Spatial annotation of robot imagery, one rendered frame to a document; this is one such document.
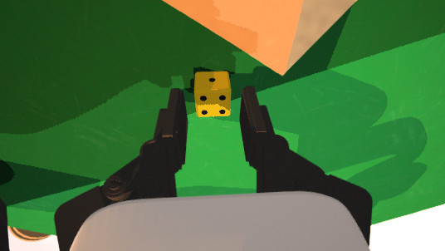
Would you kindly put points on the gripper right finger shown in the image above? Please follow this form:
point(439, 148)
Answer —
point(277, 166)

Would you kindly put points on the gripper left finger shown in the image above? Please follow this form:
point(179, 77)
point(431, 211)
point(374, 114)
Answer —
point(145, 177)

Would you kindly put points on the orange mat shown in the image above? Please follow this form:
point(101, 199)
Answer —
point(275, 32)

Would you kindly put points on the yellow die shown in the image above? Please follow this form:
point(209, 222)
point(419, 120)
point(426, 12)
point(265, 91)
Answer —
point(212, 93)

